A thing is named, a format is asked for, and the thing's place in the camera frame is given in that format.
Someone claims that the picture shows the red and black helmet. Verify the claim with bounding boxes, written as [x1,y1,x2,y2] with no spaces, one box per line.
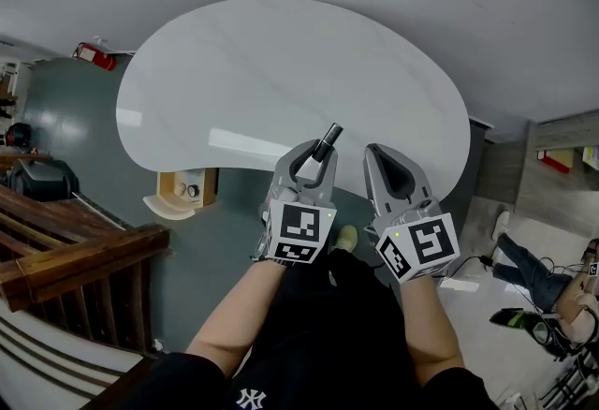
[4,122,33,150]

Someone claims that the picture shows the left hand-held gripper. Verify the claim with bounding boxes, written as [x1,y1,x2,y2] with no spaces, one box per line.
[252,139,340,266]

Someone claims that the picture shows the black bulky bag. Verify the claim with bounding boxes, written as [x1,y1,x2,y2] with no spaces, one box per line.
[7,158,80,202]

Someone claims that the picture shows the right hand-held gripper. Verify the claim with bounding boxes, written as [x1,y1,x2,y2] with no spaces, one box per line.
[363,142,462,284]

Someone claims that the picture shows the person's left forearm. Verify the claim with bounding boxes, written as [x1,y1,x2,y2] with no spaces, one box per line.
[185,257,286,370]

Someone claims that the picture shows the white paper sheet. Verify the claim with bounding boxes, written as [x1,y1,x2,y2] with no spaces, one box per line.
[439,279,481,293]

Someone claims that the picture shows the red flat box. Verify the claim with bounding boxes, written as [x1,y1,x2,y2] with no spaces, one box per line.
[536,148,575,174]

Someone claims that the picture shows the brown wooden stair railing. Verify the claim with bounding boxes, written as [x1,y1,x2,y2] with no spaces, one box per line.
[0,153,170,356]

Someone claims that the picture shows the white kidney-shaped table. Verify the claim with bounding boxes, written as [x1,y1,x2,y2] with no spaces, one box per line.
[115,0,472,215]

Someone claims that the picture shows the red fire extinguisher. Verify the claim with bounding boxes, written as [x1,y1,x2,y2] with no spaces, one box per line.
[72,41,118,72]

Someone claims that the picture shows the small black rectangular object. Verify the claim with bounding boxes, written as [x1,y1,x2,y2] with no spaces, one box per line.
[311,122,345,162]

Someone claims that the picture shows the person's right forearm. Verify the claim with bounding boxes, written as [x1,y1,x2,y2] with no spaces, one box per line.
[399,274,465,388]

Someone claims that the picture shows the grey wooden shelf unit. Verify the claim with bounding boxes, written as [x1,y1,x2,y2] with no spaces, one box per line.
[481,107,599,212]

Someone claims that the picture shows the black metal stand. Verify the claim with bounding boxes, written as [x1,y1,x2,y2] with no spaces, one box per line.
[545,335,599,410]

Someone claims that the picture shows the person's black clothing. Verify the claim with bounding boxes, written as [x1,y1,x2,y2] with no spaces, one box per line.
[79,239,500,410]

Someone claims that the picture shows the white curved staircase side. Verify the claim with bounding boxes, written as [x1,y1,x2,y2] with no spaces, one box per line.
[0,300,151,410]

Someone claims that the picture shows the black green device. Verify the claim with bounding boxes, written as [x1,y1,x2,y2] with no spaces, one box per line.
[489,306,556,347]

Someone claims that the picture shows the black cable with adapter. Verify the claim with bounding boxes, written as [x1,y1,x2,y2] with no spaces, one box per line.
[437,253,496,290]

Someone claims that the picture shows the person's pale shoe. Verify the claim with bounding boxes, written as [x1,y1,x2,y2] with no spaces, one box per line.
[336,224,359,255]

